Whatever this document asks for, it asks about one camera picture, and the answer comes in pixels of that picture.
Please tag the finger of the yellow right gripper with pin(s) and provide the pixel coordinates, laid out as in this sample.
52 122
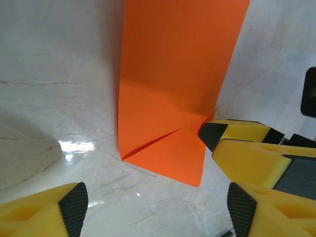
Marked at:
242 130
247 160

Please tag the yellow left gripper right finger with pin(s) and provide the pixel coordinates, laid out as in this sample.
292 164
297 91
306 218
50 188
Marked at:
284 217

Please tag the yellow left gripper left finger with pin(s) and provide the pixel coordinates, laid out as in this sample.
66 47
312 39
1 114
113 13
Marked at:
29 217

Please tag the orange paper sheet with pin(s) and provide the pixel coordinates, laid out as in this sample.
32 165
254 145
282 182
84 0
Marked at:
172 74

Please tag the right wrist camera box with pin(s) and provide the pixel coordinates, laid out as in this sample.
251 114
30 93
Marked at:
309 93

